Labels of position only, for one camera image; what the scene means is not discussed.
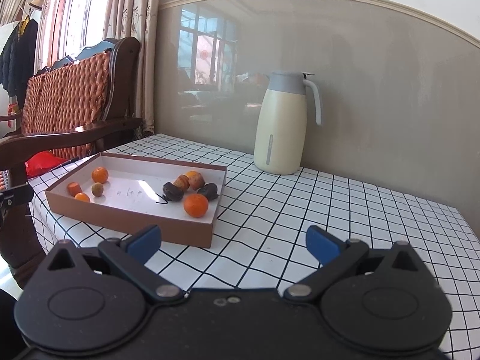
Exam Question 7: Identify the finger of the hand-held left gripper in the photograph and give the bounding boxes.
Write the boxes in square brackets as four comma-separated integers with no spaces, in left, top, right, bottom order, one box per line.
[0,184,35,206]

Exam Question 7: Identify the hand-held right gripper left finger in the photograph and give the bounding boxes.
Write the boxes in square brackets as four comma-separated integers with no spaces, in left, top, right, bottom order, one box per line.
[42,224,185,305]

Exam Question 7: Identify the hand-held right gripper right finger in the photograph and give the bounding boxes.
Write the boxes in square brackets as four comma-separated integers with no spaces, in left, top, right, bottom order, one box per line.
[283,225,428,304]

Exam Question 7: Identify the brown cardboard box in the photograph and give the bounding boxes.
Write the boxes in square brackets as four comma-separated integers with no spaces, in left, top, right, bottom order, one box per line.
[44,151,229,249]

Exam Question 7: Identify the dark water caltrop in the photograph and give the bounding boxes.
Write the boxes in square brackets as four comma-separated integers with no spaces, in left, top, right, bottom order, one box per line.
[161,182,185,202]
[196,182,219,200]

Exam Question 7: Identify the white black checked tablecloth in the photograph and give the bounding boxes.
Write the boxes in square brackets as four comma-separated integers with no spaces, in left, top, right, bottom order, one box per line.
[28,133,480,360]

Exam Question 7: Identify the red plastic bag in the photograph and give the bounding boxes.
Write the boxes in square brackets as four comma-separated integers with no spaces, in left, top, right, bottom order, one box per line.
[25,151,67,178]

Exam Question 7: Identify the dark wooden sofa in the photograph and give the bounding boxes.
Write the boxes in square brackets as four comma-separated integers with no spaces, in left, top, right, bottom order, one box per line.
[0,36,143,290]

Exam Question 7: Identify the orange tufted cushion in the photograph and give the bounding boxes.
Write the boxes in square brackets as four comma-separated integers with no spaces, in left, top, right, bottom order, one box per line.
[20,51,113,159]

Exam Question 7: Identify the cream thermos jug grey lid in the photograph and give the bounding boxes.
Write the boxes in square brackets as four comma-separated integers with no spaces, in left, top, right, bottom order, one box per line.
[253,71,323,176]

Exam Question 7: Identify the dark hanging jackets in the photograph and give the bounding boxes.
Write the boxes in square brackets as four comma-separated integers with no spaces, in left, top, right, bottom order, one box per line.
[0,17,40,100]

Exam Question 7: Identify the beige embroidered curtain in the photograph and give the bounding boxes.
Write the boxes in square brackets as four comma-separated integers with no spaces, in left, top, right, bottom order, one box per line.
[85,0,163,138]

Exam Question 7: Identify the window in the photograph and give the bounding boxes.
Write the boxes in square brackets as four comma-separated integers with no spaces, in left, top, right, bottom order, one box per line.
[48,0,118,61]

